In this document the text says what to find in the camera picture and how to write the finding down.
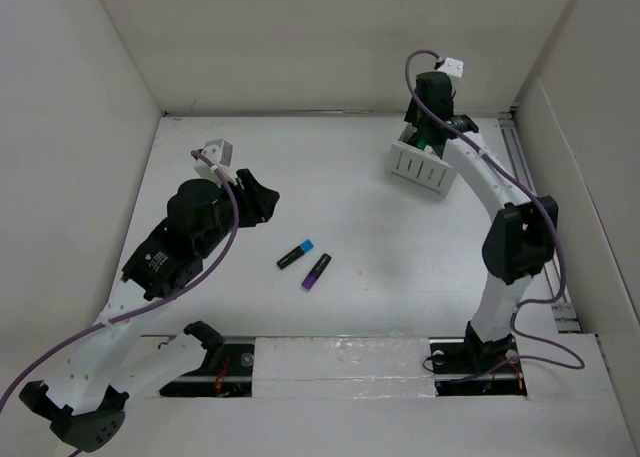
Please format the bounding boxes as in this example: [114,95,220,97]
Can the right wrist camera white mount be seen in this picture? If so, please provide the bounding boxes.
[434,57,464,79]

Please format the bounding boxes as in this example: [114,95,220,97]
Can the aluminium rail right side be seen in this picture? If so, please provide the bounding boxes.
[498,113,582,333]

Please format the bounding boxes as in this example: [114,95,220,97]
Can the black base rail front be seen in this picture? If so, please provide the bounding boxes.
[160,338,527,398]

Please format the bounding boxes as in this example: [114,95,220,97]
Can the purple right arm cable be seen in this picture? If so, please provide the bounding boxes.
[403,50,586,384]

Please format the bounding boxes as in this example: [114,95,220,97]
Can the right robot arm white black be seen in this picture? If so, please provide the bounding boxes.
[405,71,558,374]

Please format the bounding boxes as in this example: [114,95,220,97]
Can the white slotted pen holder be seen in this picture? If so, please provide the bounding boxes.
[385,124,458,198]

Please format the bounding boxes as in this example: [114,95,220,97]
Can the purple cap black highlighter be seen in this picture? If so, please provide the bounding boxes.
[301,253,332,291]

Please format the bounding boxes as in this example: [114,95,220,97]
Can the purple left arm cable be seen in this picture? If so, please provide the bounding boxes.
[0,149,239,457]

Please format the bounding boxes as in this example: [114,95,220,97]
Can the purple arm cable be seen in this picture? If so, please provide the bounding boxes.
[0,149,239,457]
[403,50,586,384]

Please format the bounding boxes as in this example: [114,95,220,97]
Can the blue cap black highlighter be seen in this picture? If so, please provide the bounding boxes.
[276,239,314,270]

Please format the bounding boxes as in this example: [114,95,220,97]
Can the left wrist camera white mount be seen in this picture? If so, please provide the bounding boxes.
[191,139,237,186]

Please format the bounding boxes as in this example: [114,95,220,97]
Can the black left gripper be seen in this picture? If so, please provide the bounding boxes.
[196,169,278,258]

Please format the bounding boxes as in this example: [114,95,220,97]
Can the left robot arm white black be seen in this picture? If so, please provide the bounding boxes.
[18,169,280,453]

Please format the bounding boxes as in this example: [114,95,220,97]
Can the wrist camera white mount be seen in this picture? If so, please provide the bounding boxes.
[434,57,464,79]
[191,139,237,186]

